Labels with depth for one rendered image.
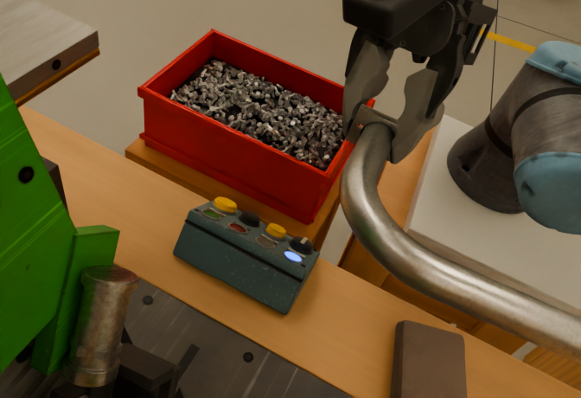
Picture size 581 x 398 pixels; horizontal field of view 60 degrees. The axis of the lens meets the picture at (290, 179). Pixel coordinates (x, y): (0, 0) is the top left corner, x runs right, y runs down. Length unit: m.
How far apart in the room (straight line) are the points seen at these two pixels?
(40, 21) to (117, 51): 1.94
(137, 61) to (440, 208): 1.86
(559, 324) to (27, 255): 0.35
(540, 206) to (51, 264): 0.49
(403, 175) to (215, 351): 0.44
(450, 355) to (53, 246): 0.41
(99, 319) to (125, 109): 1.81
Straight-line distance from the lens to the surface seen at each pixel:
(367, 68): 0.47
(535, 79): 0.72
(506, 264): 0.75
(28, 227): 0.34
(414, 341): 0.58
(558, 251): 0.83
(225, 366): 0.55
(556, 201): 0.62
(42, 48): 0.49
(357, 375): 0.57
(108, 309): 0.37
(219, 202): 0.60
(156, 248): 0.61
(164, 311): 0.57
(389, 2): 0.37
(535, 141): 0.63
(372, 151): 0.42
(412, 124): 0.45
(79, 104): 2.19
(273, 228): 0.59
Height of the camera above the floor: 1.41
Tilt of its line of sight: 47 degrees down
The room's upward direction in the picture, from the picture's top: 16 degrees clockwise
